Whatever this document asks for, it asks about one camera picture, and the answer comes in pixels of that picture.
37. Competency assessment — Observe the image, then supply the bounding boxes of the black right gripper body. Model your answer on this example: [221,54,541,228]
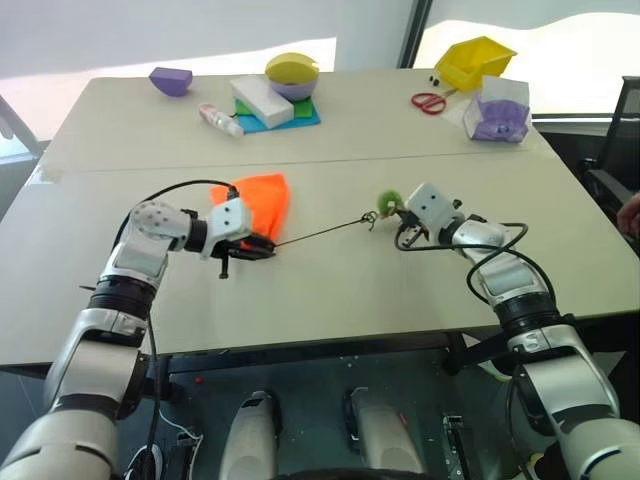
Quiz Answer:
[405,212,439,245]

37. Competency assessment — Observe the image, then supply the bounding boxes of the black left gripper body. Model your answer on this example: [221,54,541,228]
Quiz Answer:
[212,233,257,280]

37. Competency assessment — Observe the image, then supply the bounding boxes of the orange drawstring bag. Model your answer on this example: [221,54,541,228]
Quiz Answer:
[208,172,293,251]

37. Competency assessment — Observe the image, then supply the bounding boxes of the thin dark string with knot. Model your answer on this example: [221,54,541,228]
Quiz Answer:
[273,211,378,248]

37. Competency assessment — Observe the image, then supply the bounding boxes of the bystander bare hand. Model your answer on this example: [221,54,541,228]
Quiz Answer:
[617,191,640,234]

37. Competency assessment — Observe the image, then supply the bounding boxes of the blue foam sheet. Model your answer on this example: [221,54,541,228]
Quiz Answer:
[234,101,322,135]

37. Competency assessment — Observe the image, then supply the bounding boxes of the clear bottle with pink cap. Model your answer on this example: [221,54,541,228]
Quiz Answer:
[198,102,245,138]

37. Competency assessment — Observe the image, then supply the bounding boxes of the clear box with purple contents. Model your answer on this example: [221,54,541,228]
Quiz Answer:
[462,74,532,144]

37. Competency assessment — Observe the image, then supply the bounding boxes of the green foam sheet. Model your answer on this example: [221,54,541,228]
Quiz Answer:
[233,96,316,120]

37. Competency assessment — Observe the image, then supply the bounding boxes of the white rectangular box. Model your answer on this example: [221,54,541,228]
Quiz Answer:
[228,75,295,129]

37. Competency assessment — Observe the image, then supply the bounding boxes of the purple bowl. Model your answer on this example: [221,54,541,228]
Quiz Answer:
[269,74,321,102]

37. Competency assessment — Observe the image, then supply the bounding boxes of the white rounded object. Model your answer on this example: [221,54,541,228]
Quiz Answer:
[478,359,512,385]

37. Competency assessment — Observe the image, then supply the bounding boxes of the yellow plastic bin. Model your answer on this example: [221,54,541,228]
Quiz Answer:
[433,36,518,93]

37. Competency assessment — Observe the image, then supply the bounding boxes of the grey rounded leg shell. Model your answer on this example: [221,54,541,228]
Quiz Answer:
[343,387,430,480]
[219,391,286,480]

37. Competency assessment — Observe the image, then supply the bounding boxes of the purple half-round box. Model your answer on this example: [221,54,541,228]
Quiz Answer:
[148,66,194,98]

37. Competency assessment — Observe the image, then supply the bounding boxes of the black and white sneaker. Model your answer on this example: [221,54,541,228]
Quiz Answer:
[122,444,164,480]

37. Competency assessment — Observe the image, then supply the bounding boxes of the black mesh office chair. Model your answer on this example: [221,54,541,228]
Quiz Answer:
[578,75,640,211]

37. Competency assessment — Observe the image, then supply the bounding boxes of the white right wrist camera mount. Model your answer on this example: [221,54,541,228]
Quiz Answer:
[403,182,467,237]

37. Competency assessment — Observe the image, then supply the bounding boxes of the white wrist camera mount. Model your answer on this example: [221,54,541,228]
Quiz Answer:
[201,196,254,262]
[403,182,467,237]

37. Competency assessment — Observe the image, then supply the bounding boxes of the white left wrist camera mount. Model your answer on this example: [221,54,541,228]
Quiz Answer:
[201,196,254,262]

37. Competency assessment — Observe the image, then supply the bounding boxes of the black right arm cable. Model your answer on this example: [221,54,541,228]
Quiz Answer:
[393,221,562,322]

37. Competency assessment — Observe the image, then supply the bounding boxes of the black table frame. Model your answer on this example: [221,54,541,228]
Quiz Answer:
[134,319,640,406]

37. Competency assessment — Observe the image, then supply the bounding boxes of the red-handled scissors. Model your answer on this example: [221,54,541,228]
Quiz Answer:
[410,88,458,117]

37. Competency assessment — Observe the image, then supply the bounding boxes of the thin white cable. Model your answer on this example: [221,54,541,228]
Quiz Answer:
[157,402,204,446]

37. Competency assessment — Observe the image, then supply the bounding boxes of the dark window frame post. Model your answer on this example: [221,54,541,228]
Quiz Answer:
[394,0,434,70]

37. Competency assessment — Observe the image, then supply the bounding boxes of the black metal rail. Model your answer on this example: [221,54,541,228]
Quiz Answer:
[442,412,477,480]

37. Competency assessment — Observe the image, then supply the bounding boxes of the grey metal frame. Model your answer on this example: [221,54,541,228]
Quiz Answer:
[0,94,51,164]

